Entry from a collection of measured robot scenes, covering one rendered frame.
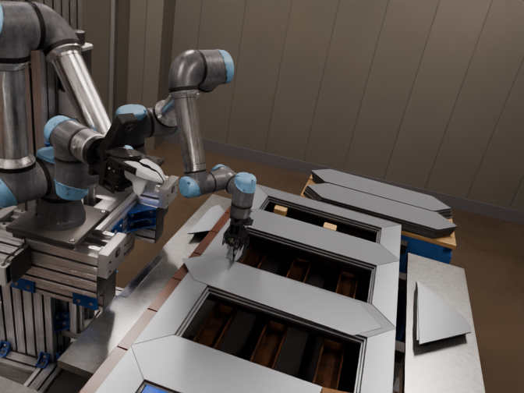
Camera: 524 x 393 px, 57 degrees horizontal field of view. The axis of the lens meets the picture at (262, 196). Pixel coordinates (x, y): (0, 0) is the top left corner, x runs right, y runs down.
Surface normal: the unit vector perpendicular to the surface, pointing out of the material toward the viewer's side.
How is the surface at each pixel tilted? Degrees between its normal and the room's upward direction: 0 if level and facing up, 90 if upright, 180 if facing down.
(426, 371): 0
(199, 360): 0
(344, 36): 90
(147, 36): 90
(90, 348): 0
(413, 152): 90
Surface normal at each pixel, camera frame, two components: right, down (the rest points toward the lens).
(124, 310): 0.16, -0.88
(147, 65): -0.19, 0.42
